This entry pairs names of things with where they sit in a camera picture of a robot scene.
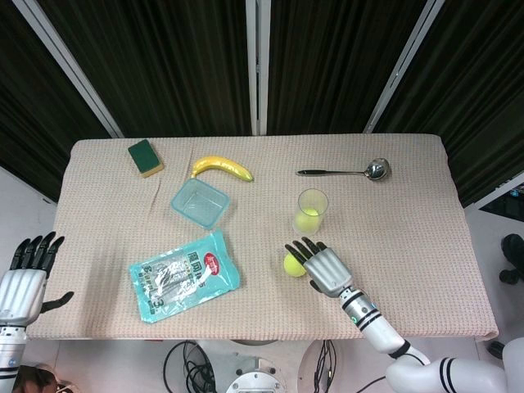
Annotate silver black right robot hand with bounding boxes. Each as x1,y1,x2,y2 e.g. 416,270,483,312
284,237,355,298

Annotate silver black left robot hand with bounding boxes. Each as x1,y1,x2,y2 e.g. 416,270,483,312
0,231,75,328

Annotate yellow-green ball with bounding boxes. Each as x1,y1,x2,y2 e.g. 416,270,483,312
283,252,308,279
295,208,323,234

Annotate white silver robot base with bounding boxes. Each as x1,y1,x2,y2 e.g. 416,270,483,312
199,339,323,393

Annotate clear plastic cup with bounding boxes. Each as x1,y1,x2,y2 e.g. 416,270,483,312
292,187,330,235

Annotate beige waffle tablecloth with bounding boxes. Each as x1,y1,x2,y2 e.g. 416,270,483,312
25,133,499,341

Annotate clear box with teal lid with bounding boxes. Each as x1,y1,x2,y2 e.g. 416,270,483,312
170,178,231,230

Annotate teal cleaning cloth package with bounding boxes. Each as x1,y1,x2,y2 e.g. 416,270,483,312
129,228,242,324

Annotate yellow banana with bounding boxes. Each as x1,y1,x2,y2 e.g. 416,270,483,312
190,155,255,183

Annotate green and yellow sponge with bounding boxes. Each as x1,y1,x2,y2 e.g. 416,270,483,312
127,138,165,180

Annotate black pleated curtain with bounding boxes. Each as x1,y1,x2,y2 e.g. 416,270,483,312
0,0,524,208

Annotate black cable bundle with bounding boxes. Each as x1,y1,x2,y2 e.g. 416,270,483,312
163,339,218,393
311,339,341,393

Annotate steel ladle with black handle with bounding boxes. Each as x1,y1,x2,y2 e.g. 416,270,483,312
296,157,391,182

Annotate white slanted frame post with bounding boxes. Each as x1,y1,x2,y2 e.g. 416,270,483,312
11,0,124,138
363,0,445,134

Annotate white upright frame post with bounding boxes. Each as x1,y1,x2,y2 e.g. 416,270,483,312
245,0,270,136

